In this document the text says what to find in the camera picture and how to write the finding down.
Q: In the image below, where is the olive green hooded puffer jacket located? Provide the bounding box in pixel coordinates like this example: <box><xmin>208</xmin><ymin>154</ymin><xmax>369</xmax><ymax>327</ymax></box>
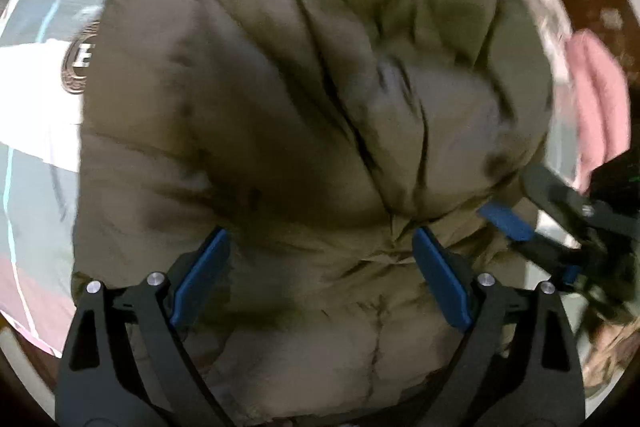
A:
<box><xmin>70</xmin><ymin>0</ymin><xmax>557</xmax><ymax>427</ymax></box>

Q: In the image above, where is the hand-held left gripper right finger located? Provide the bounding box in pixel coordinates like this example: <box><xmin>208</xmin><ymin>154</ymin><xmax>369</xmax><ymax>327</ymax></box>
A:
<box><xmin>400</xmin><ymin>227</ymin><xmax>586</xmax><ymax>427</ymax></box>

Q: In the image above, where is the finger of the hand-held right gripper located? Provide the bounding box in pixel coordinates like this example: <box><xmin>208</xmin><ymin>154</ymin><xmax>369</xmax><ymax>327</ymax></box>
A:
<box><xmin>520</xmin><ymin>163</ymin><xmax>601</xmax><ymax>233</ymax></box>
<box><xmin>476</xmin><ymin>201</ymin><xmax>583</xmax><ymax>290</ymax></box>

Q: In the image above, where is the folded pink quilt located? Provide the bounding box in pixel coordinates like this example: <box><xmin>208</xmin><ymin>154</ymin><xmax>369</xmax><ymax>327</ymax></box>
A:
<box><xmin>565</xmin><ymin>29</ymin><xmax>632</xmax><ymax>195</ymax></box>

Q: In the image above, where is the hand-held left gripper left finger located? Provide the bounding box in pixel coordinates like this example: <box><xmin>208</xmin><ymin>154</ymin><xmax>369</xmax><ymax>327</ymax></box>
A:
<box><xmin>55</xmin><ymin>228</ymin><xmax>236</xmax><ymax>427</ymax></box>

